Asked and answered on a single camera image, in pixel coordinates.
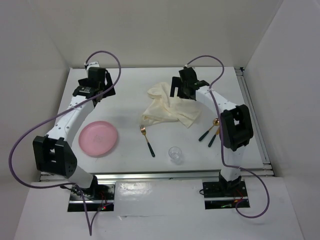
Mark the cream cloth placemat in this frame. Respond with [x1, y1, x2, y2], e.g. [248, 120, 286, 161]
[140, 82, 202, 128]

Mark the gold spoon green handle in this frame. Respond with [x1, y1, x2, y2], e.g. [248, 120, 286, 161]
[198, 118, 220, 142]

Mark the gold fork green handle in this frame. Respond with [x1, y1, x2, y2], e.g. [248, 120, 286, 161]
[139, 125, 156, 158]

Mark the pink plastic plate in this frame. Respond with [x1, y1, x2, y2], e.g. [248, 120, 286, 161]
[78, 121, 118, 157]

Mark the gold knife green handle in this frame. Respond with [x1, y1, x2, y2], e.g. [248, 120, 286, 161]
[208, 128, 220, 148]

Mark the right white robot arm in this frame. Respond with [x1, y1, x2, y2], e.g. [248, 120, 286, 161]
[170, 66, 254, 196]

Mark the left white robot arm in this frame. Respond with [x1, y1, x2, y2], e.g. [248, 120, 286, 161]
[32, 62, 116, 200]

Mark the aluminium front rail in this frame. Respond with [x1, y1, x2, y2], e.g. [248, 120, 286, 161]
[39, 165, 275, 182]

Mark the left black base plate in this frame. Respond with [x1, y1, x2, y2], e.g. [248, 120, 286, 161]
[67, 184, 115, 213]

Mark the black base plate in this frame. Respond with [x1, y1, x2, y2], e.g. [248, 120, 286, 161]
[199, 181, 250, 210]
[67, 184, 115, 213]

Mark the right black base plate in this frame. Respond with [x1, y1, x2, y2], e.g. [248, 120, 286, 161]
[199, 181, 250, 210]

